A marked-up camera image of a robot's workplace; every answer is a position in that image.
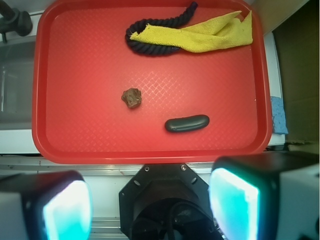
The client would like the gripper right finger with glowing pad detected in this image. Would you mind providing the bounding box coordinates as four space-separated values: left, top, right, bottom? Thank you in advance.
208 151 320 240

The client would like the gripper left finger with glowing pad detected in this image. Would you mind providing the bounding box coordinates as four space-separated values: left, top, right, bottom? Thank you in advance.
0 170 93 240

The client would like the dark green plastic pickle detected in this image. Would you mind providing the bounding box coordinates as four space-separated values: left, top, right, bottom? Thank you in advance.
164 114 210 133

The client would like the blue sponge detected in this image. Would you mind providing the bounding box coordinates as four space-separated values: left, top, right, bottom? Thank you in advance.
270 96 289 135

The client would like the brown crumpled lump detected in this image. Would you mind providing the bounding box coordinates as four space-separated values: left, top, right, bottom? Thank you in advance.
121 88 142 109

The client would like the red plastic tray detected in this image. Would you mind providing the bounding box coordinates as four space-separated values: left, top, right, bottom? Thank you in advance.
32 0 272 165

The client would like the yellow cloth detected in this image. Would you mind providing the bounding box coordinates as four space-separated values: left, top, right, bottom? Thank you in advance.
126 11 253 55

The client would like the black clamp knob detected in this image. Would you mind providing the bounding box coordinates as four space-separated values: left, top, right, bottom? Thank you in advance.
0 0 33 44

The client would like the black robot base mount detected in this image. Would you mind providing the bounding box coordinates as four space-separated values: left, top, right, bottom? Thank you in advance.
119 163 223 240

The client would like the dark navy rope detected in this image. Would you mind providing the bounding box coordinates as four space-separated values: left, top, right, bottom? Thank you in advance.
124 1 199 56

